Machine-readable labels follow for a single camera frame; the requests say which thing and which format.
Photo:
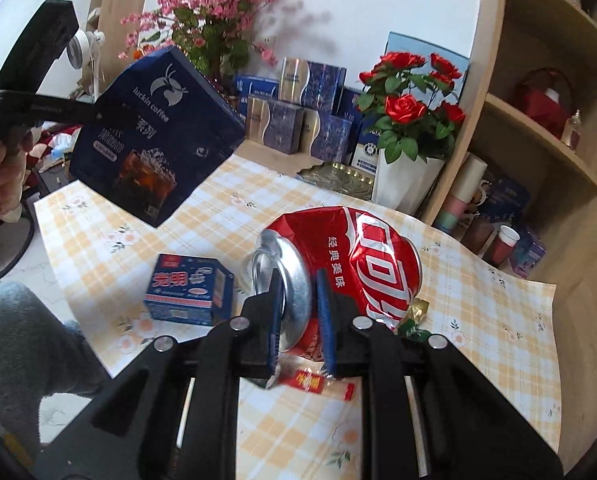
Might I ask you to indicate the stack of paper cups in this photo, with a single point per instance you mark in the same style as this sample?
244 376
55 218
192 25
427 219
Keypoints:
460 195

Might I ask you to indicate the dark blue coffee box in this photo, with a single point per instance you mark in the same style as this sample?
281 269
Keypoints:
164 130

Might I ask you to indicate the crushed red cola can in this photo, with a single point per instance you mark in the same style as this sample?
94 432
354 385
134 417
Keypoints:
364 257

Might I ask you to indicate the red rose bouquet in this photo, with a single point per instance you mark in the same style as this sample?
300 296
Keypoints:
410 100

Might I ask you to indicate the left hand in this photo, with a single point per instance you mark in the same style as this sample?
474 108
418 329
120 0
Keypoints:
12 177

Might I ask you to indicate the red candy wrapper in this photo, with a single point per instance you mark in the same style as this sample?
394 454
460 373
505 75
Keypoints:
312 382

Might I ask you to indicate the white desk fan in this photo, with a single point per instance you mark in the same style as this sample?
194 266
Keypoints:
84 50

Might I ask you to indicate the gold green snack wrapper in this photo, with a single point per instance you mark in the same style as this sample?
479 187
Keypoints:
410 326

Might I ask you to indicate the small blue cardboard box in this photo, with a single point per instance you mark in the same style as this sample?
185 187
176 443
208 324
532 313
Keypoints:
190 290

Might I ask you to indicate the pink blossom flower arrangement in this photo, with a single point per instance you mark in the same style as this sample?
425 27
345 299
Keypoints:
216 36

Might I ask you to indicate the white flower vase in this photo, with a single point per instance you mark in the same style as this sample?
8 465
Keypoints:
403 184

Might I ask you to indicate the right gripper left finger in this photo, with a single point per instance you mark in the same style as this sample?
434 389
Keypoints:
260 348

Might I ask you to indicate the gold embossed tray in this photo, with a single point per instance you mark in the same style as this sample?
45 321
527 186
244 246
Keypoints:
336 177

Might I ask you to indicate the red basket on shelf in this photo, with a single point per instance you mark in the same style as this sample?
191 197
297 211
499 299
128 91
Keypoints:
546 96

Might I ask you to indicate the wooden shelf unit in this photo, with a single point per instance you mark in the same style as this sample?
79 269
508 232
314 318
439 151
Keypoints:
512 38

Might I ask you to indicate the red paper cup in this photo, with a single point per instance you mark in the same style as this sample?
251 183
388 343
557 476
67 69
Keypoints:
501 246

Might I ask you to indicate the stacked blue gift boxes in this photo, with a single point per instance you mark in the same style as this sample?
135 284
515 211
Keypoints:
308 110

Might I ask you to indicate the yellow plaid tablecloth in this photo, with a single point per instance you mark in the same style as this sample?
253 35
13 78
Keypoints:
172 412

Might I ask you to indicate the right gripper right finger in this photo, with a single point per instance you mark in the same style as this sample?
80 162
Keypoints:
338 339

